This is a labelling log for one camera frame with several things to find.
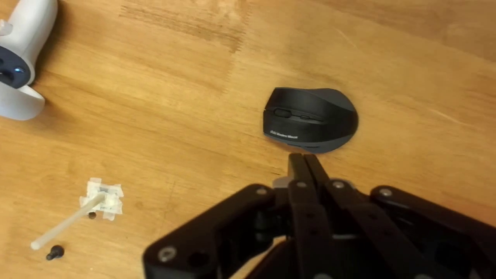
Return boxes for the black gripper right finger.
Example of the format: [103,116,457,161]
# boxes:
[303,153,496,279]

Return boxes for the translucent white tube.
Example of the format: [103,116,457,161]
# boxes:
[29,193,105,252]

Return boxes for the black computer mouse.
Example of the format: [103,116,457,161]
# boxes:
[261,85,359,154]

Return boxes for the white device with blue lens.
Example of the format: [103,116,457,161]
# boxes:
[0,0,60,122]

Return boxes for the small black screw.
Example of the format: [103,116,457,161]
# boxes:
[44,244,66,261]

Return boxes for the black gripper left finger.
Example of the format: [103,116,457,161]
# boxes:
[140,151,345,279]

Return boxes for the white plastic clip piece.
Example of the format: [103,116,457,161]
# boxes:
[78,176,125,223]

